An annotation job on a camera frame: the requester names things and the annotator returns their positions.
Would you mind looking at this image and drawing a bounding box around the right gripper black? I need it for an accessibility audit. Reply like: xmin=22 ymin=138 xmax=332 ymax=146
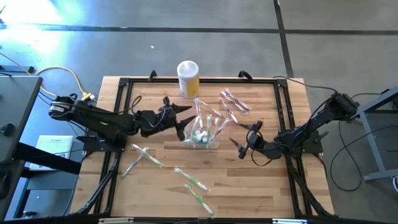
xmin=228 ymin=121 xmax=283 ymax=161

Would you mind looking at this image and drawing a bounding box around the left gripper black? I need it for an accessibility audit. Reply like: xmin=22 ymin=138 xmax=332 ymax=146
xmin=133 ymin=96 xmax=198 ymax=142

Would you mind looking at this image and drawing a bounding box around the purple toothbrush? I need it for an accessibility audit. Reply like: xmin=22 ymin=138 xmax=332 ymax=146
xmin=220 ymin=91 xmax=248 ymax=114
xmin=195 ymin=98 xmax=224 ymax=119
xmin=194 ymin=98 xmax=204 ymax=125
xmin=224 ymin=88 xmax=251 ymax=111
xmin=218 ymin=97 xmax=239 ymax=124
xmin=218 ymin=117 xmax=231 ymax=135

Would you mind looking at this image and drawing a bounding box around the grey toothbrush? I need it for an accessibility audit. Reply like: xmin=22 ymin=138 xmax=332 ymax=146
xmin=120 ymin=147 xmax=149 ymax=179

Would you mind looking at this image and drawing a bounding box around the clear plastic bag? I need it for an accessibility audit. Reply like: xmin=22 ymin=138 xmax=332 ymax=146
xmin=182 ymin=115 xmax=221 ymax=149

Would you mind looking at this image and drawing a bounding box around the white yellow wipes canister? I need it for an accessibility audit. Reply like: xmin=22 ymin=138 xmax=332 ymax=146
xmin=177 ymin=60 xmax=200 ymax=100

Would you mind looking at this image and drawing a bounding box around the white booklet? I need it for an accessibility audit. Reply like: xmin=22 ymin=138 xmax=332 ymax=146
xmin=29 ymin=134 xmax=75 ymax=171

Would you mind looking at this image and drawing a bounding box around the black desk crossbar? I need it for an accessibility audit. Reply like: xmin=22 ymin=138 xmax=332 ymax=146
xmin=14 ymin=142 xmax=82 ymax=175

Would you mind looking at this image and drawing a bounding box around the dark grey office desk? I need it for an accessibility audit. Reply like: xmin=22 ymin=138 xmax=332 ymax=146
xmin=0 ymin=75 xmax=44 ymax=164

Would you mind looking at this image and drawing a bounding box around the black flat bar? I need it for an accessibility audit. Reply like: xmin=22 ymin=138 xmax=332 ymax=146
xmin=0 ymin=64 xmax=35 ymax=74

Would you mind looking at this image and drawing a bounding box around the black computer mouse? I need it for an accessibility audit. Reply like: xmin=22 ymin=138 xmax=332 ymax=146
xmin=0 ymin=123 xmax=16 ymax=137

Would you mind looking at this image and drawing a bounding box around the black aluminium table frame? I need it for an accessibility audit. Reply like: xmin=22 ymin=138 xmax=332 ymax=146
xmin=70 ymin=76 xmax=335 ymax=218

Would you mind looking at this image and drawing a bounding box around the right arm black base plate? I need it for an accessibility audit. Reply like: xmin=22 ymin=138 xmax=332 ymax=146
xmin=278 ymin=129 xmax=324 ymax=154

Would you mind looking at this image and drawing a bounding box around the black floor cable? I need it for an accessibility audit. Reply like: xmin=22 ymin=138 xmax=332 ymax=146
xmin=328 ymin=91 xmax=398 ymax=192

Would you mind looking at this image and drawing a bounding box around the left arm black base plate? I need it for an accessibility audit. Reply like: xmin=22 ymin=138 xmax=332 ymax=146
xmin=76 ymin=133 xmax=128 ymax=152

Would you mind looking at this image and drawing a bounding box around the white frame bracket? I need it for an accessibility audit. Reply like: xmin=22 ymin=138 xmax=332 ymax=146
xmin=272 ymin=218 xmax=308 ymax=224
xmin=98 ymin=217 xmax=135 ymax=224

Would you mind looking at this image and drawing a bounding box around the yellow cable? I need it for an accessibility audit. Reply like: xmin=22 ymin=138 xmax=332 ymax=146
xmin=0 ymin=52 xmax=94 ymax=100

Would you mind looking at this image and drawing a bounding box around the blue-grey metal table frame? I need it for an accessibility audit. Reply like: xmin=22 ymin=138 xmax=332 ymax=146
xmin=343 ymin=86 xmax=398 ymax=183

